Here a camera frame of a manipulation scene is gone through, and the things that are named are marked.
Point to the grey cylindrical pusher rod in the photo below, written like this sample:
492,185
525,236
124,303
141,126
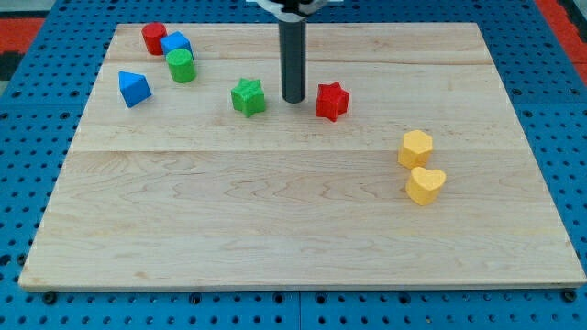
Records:
292,60

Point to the green star block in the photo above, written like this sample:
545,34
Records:
248,97

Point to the blue triangular prism block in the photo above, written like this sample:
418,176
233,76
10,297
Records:
134,88

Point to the light wooden board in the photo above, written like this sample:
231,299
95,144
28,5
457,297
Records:
182,193

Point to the green cylinder block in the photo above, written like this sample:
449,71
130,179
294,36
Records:
181,65

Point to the yellow hexagon block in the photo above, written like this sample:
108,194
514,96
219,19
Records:
415,149

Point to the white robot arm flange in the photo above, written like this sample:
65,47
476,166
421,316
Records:
292,11

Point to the yellow heart block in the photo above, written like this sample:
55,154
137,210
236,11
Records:
423,186

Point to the red star block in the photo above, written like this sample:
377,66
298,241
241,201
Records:
332,101

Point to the blue cube block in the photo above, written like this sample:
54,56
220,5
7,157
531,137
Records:
174,41

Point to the red cylinder block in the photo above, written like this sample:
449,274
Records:
152,34

